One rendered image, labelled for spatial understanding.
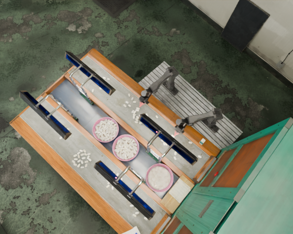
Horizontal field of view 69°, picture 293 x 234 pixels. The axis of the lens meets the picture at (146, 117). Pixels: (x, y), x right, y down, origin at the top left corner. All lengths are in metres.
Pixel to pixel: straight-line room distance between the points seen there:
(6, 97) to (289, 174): 3.47
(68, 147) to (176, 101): 1.25
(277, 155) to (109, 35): 3.06
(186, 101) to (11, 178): 2.42
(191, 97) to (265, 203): 1.52
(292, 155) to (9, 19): 4.26
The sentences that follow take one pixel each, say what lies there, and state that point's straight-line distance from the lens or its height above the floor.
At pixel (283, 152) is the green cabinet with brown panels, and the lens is 1.34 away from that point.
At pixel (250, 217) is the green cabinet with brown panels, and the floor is 1.79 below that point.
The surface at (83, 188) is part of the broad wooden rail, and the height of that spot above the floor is 0.76.
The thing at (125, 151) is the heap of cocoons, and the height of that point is 0.73.
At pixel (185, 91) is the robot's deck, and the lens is 2.49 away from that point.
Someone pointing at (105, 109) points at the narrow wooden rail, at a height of 0.76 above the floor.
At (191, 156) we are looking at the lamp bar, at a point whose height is 1.11.
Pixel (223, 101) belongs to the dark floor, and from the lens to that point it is 3.32.
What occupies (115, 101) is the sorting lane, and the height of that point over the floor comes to 0.74.
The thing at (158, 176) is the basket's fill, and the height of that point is 0.74.
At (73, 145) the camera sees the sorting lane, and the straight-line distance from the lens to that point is 2.31.
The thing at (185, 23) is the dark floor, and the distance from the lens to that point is 3.90.
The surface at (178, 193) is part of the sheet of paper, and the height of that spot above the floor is 0.78.
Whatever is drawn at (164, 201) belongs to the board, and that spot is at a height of 0.78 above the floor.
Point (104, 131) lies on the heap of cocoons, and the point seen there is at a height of 0.74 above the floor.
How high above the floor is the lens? 2.90
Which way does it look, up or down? 72 degrees down
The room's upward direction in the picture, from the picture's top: 2 degrees clockwise
